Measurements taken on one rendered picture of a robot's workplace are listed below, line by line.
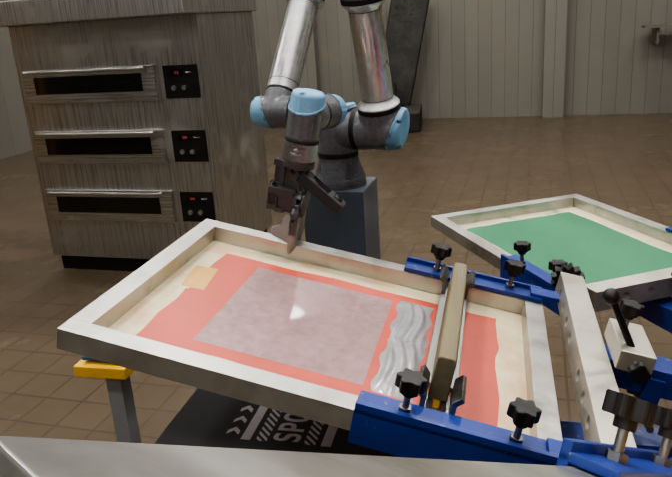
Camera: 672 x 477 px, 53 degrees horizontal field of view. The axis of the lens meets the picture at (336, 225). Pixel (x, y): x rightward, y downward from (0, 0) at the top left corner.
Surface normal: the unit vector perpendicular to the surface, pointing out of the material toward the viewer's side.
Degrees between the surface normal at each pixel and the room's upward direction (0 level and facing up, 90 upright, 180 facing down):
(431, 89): 90
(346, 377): 13
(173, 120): 90
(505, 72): 90
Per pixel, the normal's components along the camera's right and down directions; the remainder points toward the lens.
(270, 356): 0.16, -0.93
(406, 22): -0.15, 0.30
